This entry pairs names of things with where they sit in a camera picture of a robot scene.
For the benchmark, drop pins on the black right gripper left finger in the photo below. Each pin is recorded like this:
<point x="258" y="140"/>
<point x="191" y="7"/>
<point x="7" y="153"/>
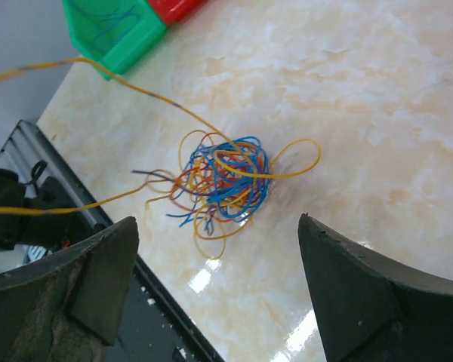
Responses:
<point x="68" y="306"/>

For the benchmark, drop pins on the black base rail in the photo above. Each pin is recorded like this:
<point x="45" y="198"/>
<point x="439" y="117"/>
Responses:
<point x="44" y="208"/>

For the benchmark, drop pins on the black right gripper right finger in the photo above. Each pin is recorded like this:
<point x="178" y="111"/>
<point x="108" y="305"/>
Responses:
<point x="370" y="307"/>

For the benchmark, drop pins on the red plastic bin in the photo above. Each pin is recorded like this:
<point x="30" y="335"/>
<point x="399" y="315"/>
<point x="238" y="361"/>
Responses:
<point x="172" y="11"/>

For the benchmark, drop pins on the green plastic bin front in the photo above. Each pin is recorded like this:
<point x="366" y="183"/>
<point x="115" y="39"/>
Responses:
<point x="114" y="33"/>

